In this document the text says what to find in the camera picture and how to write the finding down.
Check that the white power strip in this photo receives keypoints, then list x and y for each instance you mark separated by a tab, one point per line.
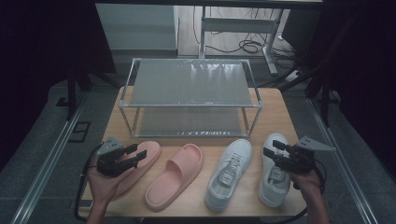
293	76

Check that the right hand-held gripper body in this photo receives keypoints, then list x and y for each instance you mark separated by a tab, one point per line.
299	160

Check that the black tripod stand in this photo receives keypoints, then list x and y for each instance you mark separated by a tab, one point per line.
72	93
325	93

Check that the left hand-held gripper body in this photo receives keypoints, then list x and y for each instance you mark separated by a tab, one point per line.
109	163

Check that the white sneaker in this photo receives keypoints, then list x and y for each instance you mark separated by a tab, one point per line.
229	174
272	189

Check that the white desk frame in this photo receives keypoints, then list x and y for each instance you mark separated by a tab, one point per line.
239	25

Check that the pink slipper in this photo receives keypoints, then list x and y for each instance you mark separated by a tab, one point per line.
146	158
174	180

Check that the person's left hand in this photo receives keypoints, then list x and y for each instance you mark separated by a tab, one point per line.
104	185

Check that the black box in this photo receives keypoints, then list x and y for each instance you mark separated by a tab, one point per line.
300	31

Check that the person's right hand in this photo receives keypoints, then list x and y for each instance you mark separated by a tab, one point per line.
306	180

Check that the dark curtain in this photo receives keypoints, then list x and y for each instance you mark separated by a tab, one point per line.
37	62
367	77

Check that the metal floor rail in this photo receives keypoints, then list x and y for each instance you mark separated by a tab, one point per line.
46	165
342	161

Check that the metal shoe rack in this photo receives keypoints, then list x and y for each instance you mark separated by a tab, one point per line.
190	84

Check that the grey cabinet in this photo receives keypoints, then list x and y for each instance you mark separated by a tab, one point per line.
137	26

